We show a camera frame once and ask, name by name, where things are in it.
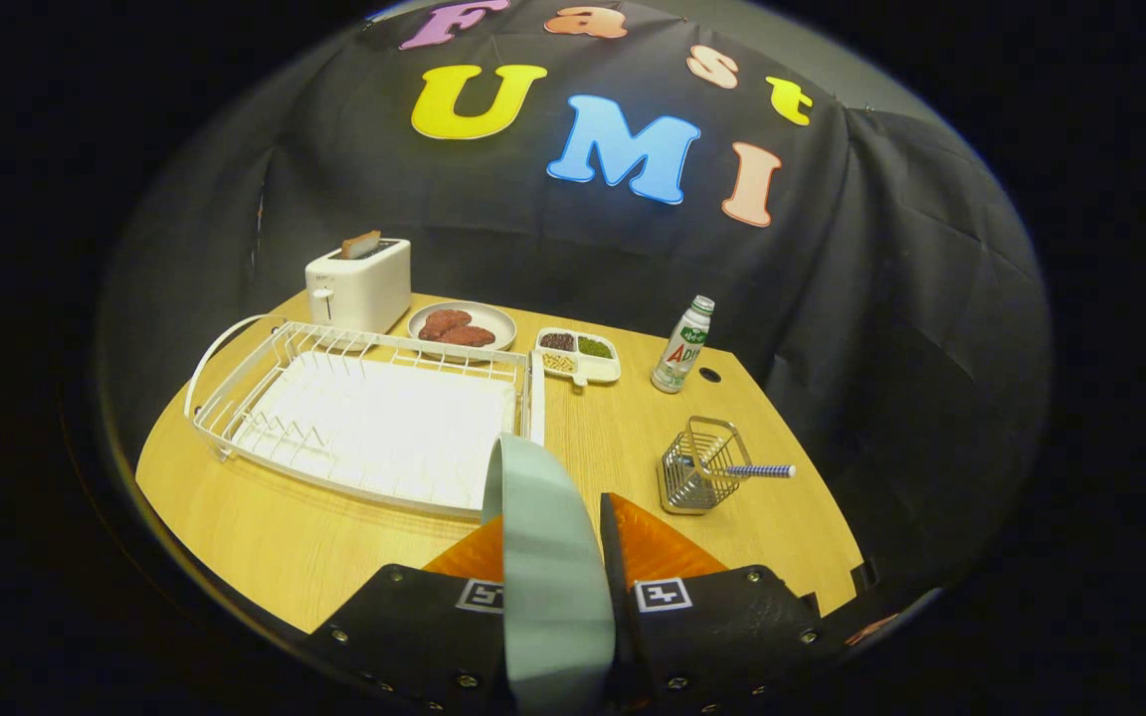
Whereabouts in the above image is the white green drink bottle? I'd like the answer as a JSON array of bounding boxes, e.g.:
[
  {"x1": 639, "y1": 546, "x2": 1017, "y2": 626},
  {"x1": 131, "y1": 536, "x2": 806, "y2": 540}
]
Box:
[{"x1": 651, "y1": 295, "x2": 715, "y2": 394}]

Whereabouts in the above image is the metal wire basket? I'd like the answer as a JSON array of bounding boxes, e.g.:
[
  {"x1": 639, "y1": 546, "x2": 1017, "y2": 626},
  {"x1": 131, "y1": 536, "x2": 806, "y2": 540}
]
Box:
[{"x1": 658, "y1": 416, "x2": 753, "y2": 515}]

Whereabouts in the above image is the white divided dish with beans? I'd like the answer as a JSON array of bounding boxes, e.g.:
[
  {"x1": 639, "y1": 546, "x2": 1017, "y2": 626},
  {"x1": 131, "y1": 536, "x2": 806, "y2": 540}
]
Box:
[{"x1": 534, "y1": 328, "x2": 622, "y2": 387}]

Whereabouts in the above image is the white toaster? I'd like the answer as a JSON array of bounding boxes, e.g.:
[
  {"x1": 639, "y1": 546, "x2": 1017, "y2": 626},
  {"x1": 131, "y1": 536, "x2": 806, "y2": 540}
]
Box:
[{"x1": 304, "y1": 239, "x2": 413, "y2": 334}]

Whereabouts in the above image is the beige plate with meat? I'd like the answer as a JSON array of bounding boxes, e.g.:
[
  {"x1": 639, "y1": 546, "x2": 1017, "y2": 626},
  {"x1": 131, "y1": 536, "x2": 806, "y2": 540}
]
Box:
[{"x1": 407, "y1": 301, "x2": 517, "y2": 361}]

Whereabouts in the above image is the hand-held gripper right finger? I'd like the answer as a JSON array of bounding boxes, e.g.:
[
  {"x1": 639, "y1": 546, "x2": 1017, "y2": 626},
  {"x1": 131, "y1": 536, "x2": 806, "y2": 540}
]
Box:
[{"x1": 600, "y1": 492, "x2": 828, "y2": 716}]

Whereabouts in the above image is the white wire dish rack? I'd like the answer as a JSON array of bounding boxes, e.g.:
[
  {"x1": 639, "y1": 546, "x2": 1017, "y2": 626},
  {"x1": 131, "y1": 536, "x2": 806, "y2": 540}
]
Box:
[{"x1": 183, "y1": 314, "x2": 546, "y2": 520}]

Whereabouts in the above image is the pale green plate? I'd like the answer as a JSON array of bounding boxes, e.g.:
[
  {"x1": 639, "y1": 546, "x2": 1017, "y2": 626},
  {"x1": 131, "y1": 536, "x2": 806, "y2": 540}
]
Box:
[{"x1": 481, "y1": 433, "x2": 617, "y2": 716}]

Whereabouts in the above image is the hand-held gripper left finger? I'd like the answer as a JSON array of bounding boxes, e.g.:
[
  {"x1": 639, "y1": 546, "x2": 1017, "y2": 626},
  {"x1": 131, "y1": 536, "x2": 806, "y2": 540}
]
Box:
[{"x1": 309, "y1": 514, "x2": 514, "y2": 716}]

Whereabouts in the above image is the spoon with patterned handle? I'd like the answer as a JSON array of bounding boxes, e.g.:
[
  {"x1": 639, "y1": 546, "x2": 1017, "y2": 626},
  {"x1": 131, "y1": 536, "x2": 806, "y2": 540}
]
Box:
[{"x1": 677, "y1": 457, "x2": 796, "y2": 480}]

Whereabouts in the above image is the black backdrop cloth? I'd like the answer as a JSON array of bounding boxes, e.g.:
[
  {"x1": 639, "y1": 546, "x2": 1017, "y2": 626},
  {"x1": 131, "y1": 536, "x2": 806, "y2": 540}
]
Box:
[{"x1": 95, "y1": 0, "x2": 1051, "y2": 598}]

